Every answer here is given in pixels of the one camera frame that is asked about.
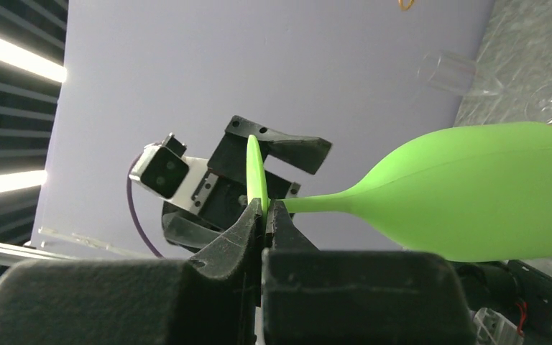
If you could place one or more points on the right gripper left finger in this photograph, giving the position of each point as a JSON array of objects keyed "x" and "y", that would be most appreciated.
[{"x": 208, "y": 298}]

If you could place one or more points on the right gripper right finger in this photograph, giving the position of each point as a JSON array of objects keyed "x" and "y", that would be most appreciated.
[{"x": 311, "y": 296}]

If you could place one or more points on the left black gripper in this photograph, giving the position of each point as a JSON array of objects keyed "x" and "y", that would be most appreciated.
[{"x": 228, "y": 197}]

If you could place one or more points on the green plastic wine glass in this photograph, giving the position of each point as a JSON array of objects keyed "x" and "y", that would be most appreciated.
[{"x": 467, "y": 193}]

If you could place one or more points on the clear wine glass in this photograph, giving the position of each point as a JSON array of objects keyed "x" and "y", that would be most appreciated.
[
  {"x": 453, "y": 73},
  {"x": 539, "y": 105}
]

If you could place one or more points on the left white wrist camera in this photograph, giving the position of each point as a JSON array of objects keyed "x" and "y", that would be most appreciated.
[{"x": 164, "y": 169}]

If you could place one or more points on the gold wire glass rack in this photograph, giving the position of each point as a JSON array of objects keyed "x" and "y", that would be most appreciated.
[{"x": 405, "y": 5}]

